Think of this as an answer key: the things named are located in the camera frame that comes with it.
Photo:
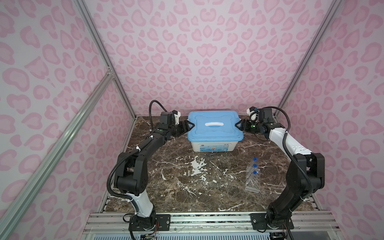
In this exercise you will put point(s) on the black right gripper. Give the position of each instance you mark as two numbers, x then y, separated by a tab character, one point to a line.
243	127

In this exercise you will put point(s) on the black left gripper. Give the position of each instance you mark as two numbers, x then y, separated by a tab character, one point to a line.
185	128

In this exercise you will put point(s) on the blue plastic bin lid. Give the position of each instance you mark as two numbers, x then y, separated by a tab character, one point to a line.
214	126

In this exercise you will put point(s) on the white plastic storage bin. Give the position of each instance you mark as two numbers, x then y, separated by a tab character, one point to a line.
214	146

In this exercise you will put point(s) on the blue-capped test tube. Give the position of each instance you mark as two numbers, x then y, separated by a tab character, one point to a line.
253	161
255	171
252	179

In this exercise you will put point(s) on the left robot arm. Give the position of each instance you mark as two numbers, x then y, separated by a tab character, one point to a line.
129	177

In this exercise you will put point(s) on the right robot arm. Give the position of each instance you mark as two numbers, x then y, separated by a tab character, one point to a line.
306	172

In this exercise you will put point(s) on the clear plastic test tube rack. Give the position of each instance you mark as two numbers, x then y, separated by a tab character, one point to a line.
254	188

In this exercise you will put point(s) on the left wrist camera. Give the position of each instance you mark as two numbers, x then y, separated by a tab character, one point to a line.
177	116

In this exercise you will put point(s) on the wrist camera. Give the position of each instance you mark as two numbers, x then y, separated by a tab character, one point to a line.
253	114
177	116

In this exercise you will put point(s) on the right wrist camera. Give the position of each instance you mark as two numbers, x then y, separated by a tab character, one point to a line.
253	114

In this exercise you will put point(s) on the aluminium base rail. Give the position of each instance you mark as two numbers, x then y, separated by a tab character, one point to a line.
310	225

